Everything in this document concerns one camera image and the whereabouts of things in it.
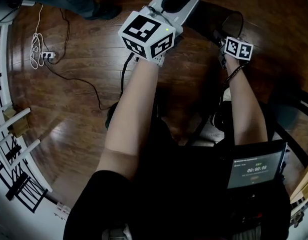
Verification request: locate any black tablet with screen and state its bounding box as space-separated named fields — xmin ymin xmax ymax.
xmin=225 ymin=139 xmax=287 ymax=190

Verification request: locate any person's shoe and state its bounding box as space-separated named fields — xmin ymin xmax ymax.
xmin=209 ymin=87 xmax=232 ymax=135
xmin=104 ymin=101 xmax=121 ymax=130

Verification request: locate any person's black clothing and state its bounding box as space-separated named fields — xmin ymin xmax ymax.
xmin=63 ymin=101 xmax=292 ymax=240

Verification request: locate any person's left shoe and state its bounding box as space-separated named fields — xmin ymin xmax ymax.
xmin=104 ymin=101 xmax=121 ymax=130

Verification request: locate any light wooden furniture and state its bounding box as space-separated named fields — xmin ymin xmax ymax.
xmin=289 ymin=158 xmax=308 ymax=204

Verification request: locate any person's right forearm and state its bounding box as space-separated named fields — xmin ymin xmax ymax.
xmin=225 ymin=54 xmax=269 ymax=147

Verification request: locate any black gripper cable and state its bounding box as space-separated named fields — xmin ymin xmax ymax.
xmin=119 ymin=52 xmax=135 ymax=99
xmin=223 ymin=63 xmax=246 ymax=86

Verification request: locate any small wooden box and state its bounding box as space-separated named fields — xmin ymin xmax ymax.
xmin=3 ymin=105 xmax=30 ymax=138

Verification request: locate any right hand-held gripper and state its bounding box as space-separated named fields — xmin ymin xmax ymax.
xmin=213 ymin=29 xmax=254 ymax=70

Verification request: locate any black floor cable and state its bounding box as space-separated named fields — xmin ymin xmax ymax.
xmin=43 ymin=7 xmax=119 ymax=111

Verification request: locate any black wastebasket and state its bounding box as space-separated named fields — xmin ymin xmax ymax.
xmin=186 ymin=0 xmax=245 ymax=48

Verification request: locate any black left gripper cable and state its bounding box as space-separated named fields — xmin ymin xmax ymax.
xmin=119 ymin=52 xmax=135 ymax=99

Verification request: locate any person's left forearm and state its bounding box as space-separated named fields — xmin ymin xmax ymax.
xmin=95 ymin=56 xmax=160 ymax=183

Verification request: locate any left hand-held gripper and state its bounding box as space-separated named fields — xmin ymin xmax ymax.
xmin=118 ymin=0 xmax=201 ymax=67

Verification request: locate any white power strip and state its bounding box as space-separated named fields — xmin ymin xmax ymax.
xmin=42 ymin=50 xmax=57 ymax=60

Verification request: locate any white slatted rack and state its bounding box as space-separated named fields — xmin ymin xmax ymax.
xmin=0 ymin=22 xmax=54 ymax=214

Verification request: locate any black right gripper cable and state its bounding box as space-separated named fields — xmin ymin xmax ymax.
xmin=223 ymin=63 xmax=246 ymax=86

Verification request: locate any black metal chair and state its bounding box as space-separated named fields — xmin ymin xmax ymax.
xmin=267 ymin=88 xmax=308 ymax=170

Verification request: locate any white coiled cable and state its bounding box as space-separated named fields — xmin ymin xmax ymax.
xmin=29 ymin=3 xmax=46 ymax=70

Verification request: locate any person's right shoe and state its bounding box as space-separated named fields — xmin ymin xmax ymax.
xmin=209 ymin=87 xmax=232 ymax=135

